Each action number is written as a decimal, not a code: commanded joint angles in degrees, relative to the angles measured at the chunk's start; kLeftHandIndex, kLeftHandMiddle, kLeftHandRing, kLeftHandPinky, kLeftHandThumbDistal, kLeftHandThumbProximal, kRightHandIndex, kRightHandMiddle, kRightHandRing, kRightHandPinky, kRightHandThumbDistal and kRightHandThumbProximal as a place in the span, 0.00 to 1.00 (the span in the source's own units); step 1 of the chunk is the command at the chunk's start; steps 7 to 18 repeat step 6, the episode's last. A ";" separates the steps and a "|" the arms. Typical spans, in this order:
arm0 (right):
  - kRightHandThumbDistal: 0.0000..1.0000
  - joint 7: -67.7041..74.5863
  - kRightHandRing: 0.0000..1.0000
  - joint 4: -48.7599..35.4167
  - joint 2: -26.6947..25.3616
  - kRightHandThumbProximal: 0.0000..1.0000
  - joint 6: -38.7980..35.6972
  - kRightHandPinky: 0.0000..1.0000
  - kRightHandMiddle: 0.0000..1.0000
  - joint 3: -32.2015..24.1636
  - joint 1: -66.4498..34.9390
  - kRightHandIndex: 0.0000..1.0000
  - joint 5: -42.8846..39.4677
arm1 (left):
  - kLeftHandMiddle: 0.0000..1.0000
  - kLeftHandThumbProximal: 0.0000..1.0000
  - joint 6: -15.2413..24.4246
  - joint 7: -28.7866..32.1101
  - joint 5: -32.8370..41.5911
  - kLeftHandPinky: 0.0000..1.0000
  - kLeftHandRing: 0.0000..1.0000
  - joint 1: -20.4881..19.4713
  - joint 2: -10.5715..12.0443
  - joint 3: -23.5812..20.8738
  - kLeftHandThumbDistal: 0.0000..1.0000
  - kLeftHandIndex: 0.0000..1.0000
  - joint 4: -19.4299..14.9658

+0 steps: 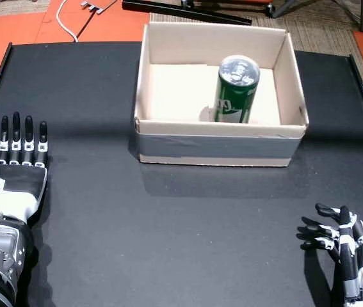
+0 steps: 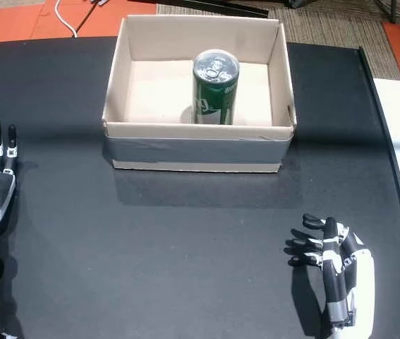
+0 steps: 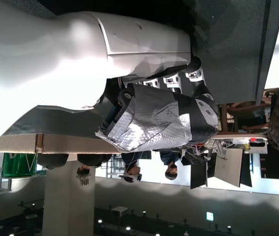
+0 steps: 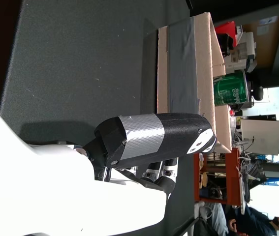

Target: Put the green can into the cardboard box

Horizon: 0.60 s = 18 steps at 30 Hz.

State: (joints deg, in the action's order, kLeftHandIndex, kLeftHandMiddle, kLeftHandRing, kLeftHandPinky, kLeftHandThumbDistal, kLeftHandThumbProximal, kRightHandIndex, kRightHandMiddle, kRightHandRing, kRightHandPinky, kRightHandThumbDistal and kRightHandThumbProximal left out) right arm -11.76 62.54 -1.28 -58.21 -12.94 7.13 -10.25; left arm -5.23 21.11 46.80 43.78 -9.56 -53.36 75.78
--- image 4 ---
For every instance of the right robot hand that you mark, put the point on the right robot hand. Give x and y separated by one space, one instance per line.
55 191

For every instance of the green drink can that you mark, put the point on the green drink can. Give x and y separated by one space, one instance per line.
230 88

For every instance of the open cardboard box grey tape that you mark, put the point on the open cardboard box grey tape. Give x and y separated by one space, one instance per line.
181 73

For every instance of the orange metal shelf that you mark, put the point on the orange metal shelf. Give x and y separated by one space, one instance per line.
232 177

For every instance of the seated person in navy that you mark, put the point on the seated person in navy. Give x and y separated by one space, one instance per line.
259 221

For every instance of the white flat panel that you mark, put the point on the white flat panel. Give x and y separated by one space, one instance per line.
262 132

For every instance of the black office chair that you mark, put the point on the black office chair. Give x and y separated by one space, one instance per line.
257 93

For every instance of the white printer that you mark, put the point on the white printer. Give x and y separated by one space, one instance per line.
246 46

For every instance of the brown cardboard sheet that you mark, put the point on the brown cardboard sheet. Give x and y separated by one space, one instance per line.
269 44

